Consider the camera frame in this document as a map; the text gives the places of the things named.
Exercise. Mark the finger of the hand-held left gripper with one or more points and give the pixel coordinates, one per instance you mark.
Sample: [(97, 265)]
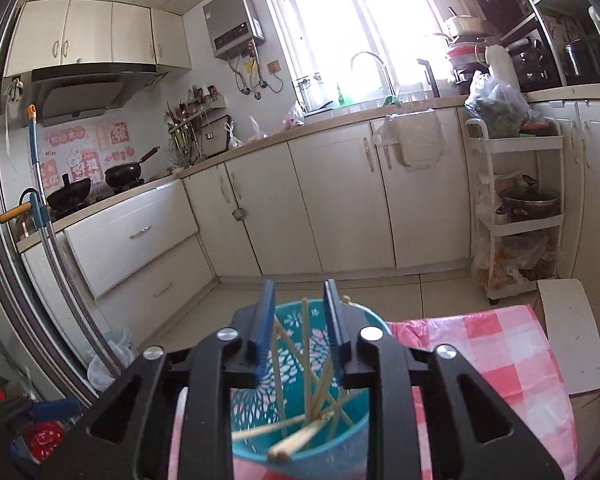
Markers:
[(55, 408)]

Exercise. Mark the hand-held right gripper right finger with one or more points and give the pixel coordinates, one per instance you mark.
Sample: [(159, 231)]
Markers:
[(332, 332)]

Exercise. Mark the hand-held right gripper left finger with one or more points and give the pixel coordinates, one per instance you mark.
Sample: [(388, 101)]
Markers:
[(265, 332)]

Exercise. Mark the pile of wooden chopsticks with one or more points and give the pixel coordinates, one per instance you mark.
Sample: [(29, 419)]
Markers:
[(306, 360)]

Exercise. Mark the teal plastic cutout basket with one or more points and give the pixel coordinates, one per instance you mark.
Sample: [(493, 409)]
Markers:
[(330, 455)]

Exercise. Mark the white plastic trash bag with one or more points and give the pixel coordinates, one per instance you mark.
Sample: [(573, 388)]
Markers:
[(110, 360)]

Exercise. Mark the cream base cabinets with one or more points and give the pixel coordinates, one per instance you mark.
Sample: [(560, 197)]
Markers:
[(330, 200)]

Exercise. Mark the red white checkered tablecloth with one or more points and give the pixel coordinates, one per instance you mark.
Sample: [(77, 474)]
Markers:
[(480, 330)]

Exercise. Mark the metal kettle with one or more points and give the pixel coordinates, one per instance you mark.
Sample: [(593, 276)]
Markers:
[(25, 222)]

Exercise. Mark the clear bag of food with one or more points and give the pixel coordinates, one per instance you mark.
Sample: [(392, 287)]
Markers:
[(258, 132), (233, 137), (292, 119)]

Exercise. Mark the bag of snack packets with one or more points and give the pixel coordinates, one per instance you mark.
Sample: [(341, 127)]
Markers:
[(520, 260)]

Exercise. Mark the white hanging plastic bag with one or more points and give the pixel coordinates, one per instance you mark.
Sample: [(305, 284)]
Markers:
[(415, 140)]

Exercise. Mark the mop with metal pole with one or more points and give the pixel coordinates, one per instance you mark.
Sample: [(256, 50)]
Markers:
[(42, 195)]

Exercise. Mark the black lidded wok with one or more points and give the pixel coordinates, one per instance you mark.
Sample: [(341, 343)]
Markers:
[(70, 195)]

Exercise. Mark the dark lidded pot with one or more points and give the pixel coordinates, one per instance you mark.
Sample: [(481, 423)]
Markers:
[(527, 205)]

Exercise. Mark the white stool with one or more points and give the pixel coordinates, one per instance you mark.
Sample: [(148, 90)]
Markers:
[(570, 335)]

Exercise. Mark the green bottle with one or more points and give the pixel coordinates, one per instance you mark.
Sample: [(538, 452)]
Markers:
[(339, 95)]

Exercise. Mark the white rolling cart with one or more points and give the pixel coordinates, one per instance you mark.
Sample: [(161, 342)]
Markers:
[(522, 142)]

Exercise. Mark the black angular tap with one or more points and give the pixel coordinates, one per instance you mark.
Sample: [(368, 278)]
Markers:
[(431, 77)]

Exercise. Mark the plastic bag of greens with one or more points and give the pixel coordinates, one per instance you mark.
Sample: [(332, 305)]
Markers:
[(500, 110)]

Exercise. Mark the chrome gooseneck faucet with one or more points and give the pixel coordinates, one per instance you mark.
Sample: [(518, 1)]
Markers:
[(367, 54)]

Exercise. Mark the black range hood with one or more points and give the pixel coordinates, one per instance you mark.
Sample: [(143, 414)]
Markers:
[(90, 90)]

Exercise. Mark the stack of pink bowls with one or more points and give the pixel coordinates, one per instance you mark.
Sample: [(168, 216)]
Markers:
[(461, 57)]

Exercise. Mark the white thermos jug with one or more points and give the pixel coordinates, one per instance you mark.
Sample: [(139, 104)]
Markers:
[(502, 70)]

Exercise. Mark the white framed window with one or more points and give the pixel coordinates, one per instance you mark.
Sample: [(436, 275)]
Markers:
[(355, 20)]

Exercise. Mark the white cooking pot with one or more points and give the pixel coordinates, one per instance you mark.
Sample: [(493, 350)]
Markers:
[(462, 25)]

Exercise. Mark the black countertop oven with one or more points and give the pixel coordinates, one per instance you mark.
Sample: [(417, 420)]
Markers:
[(535, 62)]

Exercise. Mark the black stockpot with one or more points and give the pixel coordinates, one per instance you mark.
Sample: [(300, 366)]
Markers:
[(587, 62)]

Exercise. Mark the white countertop shelf rack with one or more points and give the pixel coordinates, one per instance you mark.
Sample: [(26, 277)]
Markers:
[(555, 0)]

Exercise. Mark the wall rack of utensils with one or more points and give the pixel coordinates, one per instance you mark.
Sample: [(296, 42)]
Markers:
[(190, 130)]

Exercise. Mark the pink wall stickers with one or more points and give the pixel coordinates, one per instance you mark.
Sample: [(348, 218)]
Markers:
[(80, 152)]

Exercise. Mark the wall socket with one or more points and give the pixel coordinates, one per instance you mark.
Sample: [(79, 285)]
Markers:
[(274, 67)]

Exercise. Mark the grey wall water heater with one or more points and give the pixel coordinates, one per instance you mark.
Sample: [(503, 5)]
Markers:
[(232, 22)]

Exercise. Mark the cream wall cabinets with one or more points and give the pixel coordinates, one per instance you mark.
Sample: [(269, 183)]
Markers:
[(95, 35)]

